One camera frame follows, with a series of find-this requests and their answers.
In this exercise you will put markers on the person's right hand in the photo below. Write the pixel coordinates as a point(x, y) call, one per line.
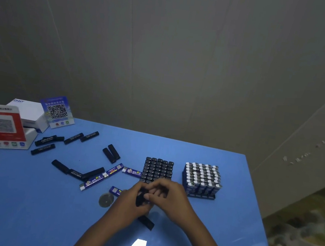
point(175, 203)

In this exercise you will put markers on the dark round disc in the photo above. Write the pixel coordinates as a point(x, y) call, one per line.
point(106, 200)

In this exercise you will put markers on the row of black lighters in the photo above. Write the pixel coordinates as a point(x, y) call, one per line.
point(158, 168)

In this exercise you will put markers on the white cardboard box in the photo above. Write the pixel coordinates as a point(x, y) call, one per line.
point(31, 110)

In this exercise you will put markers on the pile of mixed lighters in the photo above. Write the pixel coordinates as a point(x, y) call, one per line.
point(42, 149)

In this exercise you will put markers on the black slim lighter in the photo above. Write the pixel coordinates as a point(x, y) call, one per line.
point(140, 197)
point(146, 223)

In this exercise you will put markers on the red code sign stand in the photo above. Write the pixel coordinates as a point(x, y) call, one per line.
point(3, 127)

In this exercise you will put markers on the person's left hand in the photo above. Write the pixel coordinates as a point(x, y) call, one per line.
point(124, 207)

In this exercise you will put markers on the blue code sign stand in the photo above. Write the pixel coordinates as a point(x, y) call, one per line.
point(57, 112)

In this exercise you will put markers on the person's left forearm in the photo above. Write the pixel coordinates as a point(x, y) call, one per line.
point(98, 238)

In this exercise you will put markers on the black grid tray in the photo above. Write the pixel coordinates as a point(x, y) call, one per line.
point(200, 195)
point(157, 171)

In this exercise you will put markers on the row of blue lighters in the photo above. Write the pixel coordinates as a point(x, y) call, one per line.
point(203, 177)

